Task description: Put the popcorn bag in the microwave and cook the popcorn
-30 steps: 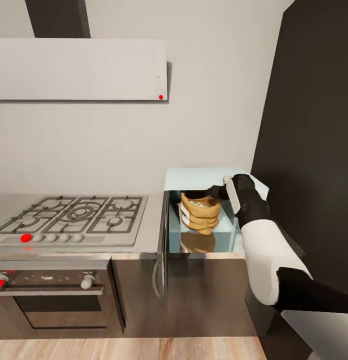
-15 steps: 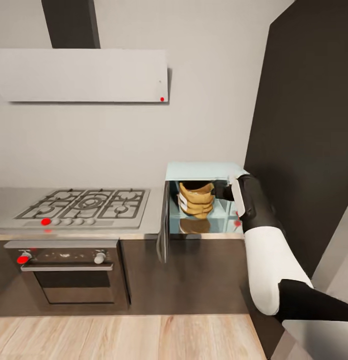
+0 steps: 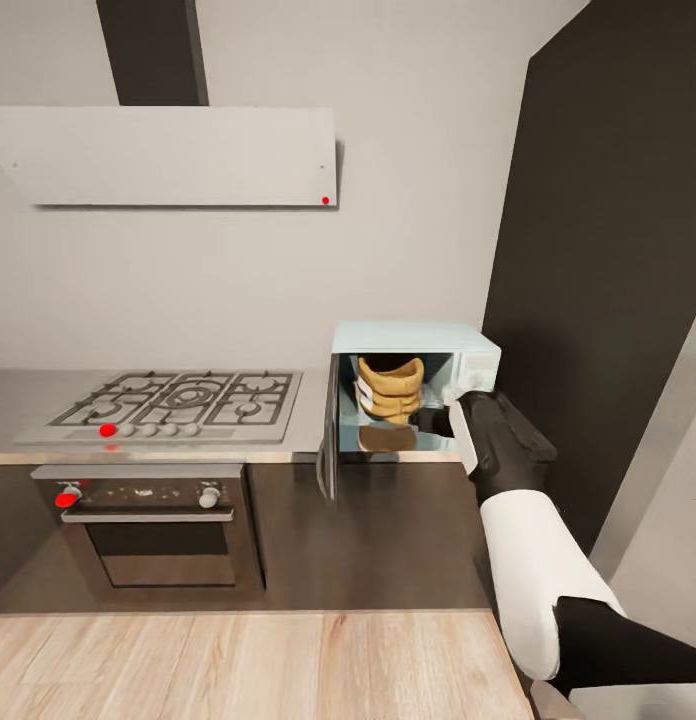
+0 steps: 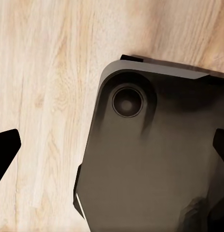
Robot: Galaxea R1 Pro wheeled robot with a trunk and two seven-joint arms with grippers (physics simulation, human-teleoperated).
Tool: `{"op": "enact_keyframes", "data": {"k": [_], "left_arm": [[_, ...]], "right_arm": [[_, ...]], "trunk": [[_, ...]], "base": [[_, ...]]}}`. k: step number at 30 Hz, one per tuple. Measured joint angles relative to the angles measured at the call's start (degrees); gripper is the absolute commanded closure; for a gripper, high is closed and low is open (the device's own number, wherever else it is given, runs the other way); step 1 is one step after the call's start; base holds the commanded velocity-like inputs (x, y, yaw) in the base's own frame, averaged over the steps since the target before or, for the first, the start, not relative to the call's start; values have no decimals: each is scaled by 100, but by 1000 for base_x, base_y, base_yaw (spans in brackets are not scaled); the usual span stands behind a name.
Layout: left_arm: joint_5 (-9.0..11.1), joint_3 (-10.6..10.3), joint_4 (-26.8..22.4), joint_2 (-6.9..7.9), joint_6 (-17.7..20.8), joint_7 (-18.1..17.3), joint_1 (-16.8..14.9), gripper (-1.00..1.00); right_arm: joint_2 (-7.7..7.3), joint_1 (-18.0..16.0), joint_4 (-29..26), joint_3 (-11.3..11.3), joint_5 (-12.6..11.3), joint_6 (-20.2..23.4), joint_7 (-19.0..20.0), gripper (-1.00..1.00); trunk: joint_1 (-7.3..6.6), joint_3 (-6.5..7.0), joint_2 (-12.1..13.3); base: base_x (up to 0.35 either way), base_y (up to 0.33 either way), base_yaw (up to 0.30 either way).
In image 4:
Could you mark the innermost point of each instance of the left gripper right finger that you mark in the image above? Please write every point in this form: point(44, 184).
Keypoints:
point(218, 142)

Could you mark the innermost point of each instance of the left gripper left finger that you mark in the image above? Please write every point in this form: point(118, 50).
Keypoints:
point(10, 143)

